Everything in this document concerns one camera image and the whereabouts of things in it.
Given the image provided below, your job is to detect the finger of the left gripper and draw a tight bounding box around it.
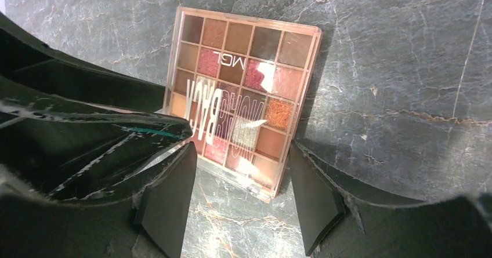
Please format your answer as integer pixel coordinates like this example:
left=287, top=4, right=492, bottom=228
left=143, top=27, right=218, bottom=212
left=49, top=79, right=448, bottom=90
left=1, top=14, right=165, bottom=112
left=1, top=78, right=191, bottom=200

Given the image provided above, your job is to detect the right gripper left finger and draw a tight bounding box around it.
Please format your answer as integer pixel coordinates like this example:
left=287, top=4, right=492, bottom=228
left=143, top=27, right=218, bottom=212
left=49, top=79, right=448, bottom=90
left=133, top=142, right=197, bottom=257

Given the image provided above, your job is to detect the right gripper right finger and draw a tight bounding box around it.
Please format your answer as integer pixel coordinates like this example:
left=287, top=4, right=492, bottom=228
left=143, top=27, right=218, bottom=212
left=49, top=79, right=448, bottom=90
left=288, top=141, right=419, bottom=256

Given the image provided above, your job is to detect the pink eyeshadow palette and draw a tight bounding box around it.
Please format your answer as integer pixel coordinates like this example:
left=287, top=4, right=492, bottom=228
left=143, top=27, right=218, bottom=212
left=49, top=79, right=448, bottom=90
left=163, top=7, right=323, bottom=202

